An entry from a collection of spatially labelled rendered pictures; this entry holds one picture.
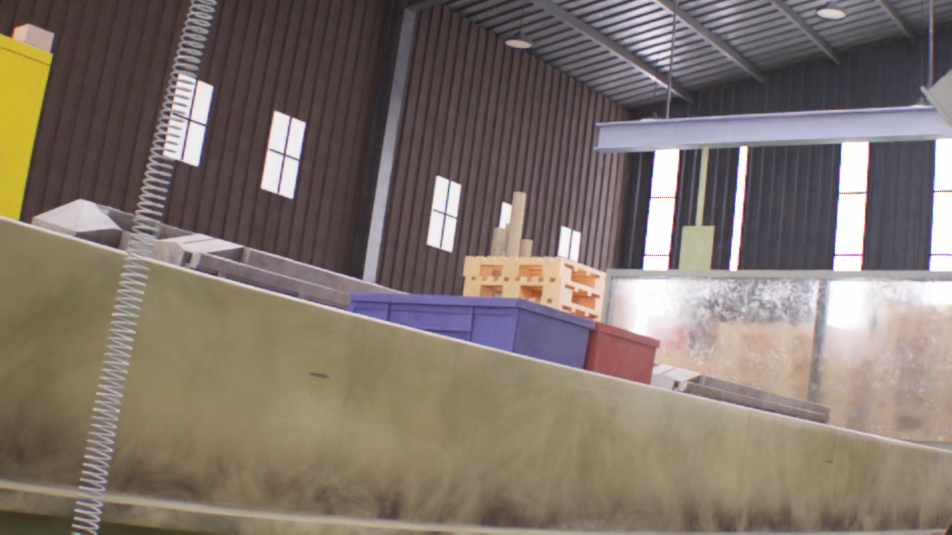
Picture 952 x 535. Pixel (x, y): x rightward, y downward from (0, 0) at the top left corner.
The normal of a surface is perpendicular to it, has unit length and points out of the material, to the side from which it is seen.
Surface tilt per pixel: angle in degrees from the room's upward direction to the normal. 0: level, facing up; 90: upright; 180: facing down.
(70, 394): 90
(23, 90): 90
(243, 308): 89
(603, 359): 92
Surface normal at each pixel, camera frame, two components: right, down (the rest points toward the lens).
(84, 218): 0.24, -0.92
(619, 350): 0.78, 0.02
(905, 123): -0.61, -0.22
